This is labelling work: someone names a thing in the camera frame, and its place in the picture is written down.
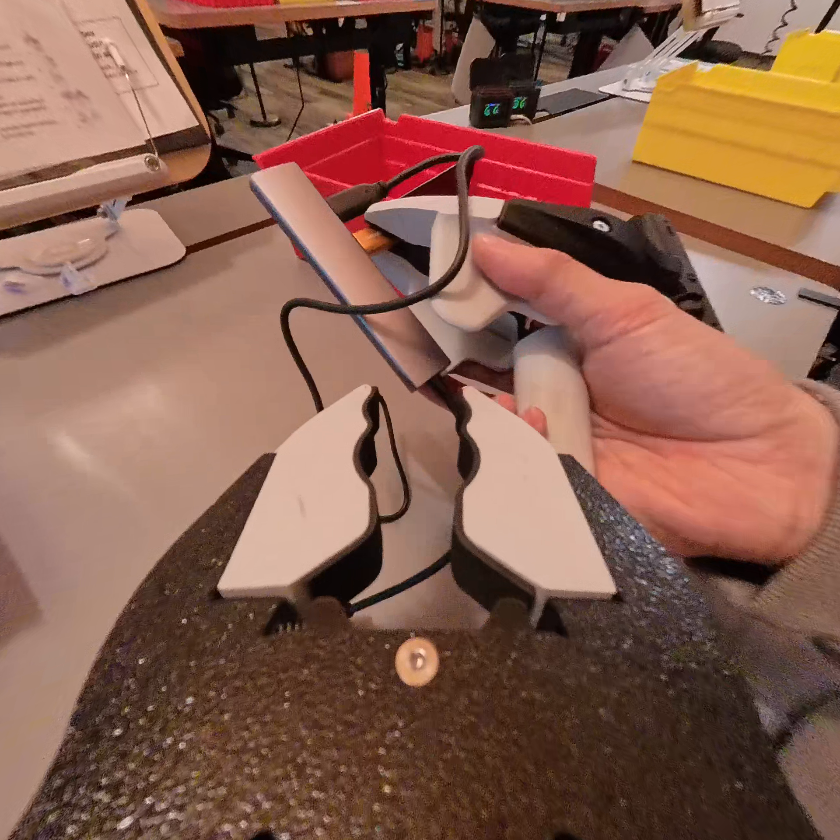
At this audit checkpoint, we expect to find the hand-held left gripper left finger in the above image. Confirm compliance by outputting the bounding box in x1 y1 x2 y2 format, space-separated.
217 384 388 601

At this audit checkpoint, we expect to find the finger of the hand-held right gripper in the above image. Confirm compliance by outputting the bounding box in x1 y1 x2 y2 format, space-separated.
364 196 508 249
374 252 521 376

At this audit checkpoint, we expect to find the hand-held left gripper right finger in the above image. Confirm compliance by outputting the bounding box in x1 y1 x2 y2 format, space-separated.
449 386 619 627

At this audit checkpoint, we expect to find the thin black cable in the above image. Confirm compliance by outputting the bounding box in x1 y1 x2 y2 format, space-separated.
281 146 487 526

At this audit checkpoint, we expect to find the grey USB hub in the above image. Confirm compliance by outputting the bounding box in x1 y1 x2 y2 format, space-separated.
249 164 455 393

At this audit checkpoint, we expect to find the person's right forearm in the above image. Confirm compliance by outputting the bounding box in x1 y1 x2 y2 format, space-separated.
682 379 840 769

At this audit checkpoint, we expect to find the grey desk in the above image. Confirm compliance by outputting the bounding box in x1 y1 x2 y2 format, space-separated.
0 223 840 834

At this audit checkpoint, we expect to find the person's right hand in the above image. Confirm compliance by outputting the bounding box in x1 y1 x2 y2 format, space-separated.
472 235 836 565

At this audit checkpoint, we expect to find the grey table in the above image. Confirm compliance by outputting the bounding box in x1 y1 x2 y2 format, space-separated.
420 62 840 290

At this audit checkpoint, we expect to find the red plastic bin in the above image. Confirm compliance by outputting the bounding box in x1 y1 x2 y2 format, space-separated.
252 108 598 265

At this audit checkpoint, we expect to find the black flat pad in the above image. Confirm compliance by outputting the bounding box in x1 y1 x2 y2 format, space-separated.
535 87 613 123

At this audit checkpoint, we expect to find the yellow plastic bin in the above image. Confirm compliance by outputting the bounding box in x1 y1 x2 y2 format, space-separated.
632 61 840 209
770 28 840 84

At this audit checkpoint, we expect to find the clear acrylic stand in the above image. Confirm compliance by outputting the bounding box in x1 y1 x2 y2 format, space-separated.
619 25 700 94

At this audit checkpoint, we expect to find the wooden table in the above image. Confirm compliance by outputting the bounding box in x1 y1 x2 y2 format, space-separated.
147 0 438 67

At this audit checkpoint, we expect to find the wooden document stand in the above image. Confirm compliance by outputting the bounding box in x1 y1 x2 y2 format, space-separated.
0 0 213 318

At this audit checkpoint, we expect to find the printed instruction sheet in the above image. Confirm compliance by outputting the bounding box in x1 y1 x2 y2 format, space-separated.
0 0 201 182

